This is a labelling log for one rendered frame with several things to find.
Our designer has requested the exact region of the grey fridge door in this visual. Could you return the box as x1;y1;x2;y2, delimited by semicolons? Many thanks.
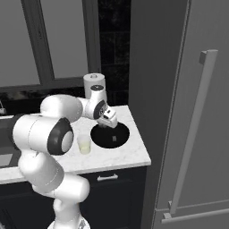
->
155;0;229;211

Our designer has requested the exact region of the grey fridge drawer handle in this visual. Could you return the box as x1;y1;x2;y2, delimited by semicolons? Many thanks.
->
161;208;229;225

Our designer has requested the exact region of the black ice bowl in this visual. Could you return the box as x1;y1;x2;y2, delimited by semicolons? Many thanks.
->
89;121;131;149

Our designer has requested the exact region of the glass of lemonade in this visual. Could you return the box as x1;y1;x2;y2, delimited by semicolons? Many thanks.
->
76;134;92;156

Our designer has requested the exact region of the long grey fridge door handle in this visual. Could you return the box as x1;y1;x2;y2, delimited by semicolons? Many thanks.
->
167;49;219;215

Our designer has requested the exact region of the dark framed window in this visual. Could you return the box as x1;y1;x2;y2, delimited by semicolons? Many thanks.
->
0;0;103;89

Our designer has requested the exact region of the silver drawer handle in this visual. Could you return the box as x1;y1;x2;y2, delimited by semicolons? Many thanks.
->
97;174;119;182

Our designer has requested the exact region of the grey fridge drawer front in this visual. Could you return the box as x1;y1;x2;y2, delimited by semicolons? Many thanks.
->
151;207;229;229

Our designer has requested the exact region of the dark cupboard door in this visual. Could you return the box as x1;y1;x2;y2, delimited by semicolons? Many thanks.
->
78;191;145;229

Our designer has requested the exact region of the grey fridge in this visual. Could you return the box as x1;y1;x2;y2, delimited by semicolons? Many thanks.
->
128;0;229;229

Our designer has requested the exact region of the dark drawer front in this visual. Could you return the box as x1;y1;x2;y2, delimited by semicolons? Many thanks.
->
79;165;148;194

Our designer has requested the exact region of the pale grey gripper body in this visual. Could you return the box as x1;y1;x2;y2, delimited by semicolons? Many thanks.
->
98;113;119;130

